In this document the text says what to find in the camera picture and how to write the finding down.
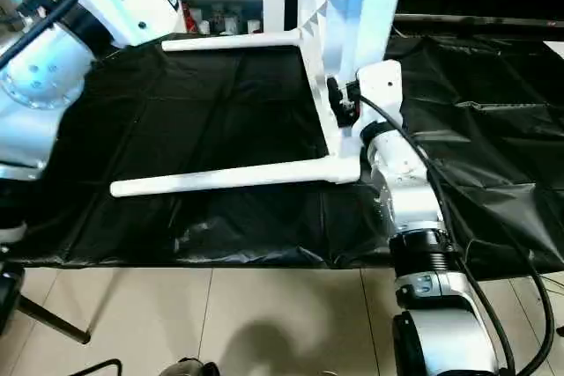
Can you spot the red item in cabinet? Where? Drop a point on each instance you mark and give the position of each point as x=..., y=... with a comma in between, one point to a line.
x=188, y=17

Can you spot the black work surface mat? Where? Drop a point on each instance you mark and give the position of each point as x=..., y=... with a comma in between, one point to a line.
x=198, y=107

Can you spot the white plastic table top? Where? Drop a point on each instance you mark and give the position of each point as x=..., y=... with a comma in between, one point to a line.
x=374, y=6

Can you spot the white flat board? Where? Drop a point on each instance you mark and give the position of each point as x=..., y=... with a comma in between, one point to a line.
x=555, y=50

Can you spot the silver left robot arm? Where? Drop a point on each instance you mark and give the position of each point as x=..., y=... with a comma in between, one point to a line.
x=39, y=85

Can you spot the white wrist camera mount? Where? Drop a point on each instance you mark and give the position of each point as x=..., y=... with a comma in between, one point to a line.
x=381, y=85
x=132, y=6

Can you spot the grey metal bar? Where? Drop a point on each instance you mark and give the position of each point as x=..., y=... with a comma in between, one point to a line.
x=476, y=21

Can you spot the white plastic table leg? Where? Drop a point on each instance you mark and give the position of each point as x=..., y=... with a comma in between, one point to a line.
x=220, y=180
x=229, y=41

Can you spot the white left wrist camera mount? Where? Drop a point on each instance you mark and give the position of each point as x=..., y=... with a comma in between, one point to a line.
x=132, y=6

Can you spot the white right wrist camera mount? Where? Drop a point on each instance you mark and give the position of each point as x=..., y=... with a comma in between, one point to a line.
x=381, y=85

